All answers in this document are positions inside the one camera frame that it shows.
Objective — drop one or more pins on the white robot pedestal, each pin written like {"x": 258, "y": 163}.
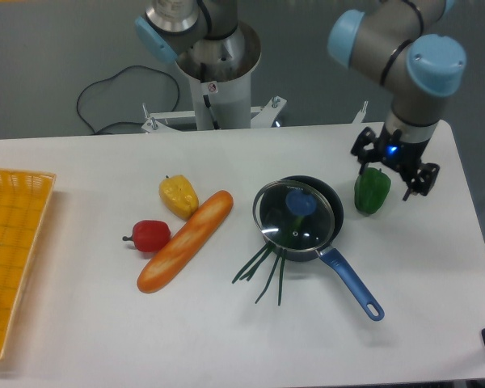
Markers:
{"x": 219, "y": 77}

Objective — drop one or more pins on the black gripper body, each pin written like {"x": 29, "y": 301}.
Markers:
{"x": 399, "y": 154}

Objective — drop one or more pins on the green onion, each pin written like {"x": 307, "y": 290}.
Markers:
{"x": 276, "y": 263}

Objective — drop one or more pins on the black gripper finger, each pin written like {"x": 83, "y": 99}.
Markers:
{"x": 365, "y": 148}
{"x": 420, "y": 179}

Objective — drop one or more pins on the yellow bell pepper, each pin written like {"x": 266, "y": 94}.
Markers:
{"x": 179, "y": 196}

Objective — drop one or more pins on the glass lid blue knob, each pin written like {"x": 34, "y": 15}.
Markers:
{"x": 294, "y": 198}

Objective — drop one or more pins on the orange baguette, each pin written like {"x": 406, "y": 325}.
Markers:
{"x": 186, "y": 243}

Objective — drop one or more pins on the red bell pepper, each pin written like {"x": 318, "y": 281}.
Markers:
{"x": 149, "y": 235}

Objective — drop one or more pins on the green bell pepper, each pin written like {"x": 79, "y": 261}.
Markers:
{"x": 371, "y": 189}

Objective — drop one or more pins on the yellow woven basket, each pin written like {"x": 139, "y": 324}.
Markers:
{"x": 24, "y": 199}

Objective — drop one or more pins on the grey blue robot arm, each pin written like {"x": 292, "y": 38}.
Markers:
{"x": 391, "y": 46}

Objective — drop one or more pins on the dark pot blue handle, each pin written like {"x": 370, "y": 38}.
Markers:
{"x": 332, "y": 257}

